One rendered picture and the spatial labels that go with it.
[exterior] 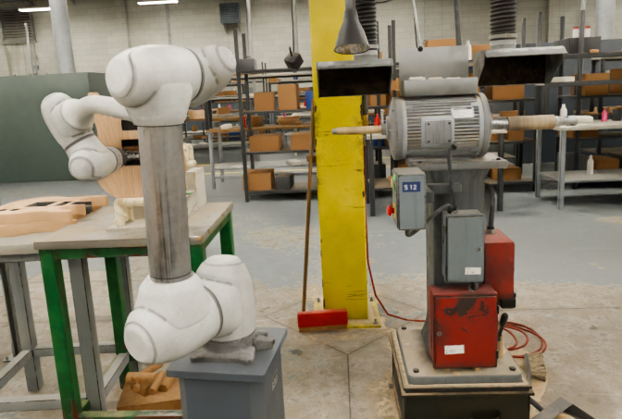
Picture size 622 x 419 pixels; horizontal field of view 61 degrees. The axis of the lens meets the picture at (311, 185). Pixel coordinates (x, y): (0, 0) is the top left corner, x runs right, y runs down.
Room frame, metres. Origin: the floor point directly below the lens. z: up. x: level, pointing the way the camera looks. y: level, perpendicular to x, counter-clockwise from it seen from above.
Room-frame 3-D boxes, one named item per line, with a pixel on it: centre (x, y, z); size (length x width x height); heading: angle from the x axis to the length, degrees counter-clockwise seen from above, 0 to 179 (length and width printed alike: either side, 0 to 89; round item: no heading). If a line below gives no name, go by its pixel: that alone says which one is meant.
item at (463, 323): (1.96, -0.58, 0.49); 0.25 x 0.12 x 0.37; 87
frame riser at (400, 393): (2.12, -0.58, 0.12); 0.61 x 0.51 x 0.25; 177
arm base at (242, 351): (1.41, 0.24, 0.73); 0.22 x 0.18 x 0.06; 79
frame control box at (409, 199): (1.88, -0.42, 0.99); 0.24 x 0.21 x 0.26; 87
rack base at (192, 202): (2.15, 0.63, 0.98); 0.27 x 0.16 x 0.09; 87
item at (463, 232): (1.97, -0.58, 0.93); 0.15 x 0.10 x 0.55; 87
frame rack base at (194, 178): (2.31, 0.62, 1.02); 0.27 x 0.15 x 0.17; 87
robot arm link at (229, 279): (1.41, 0.26, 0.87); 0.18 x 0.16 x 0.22; 147
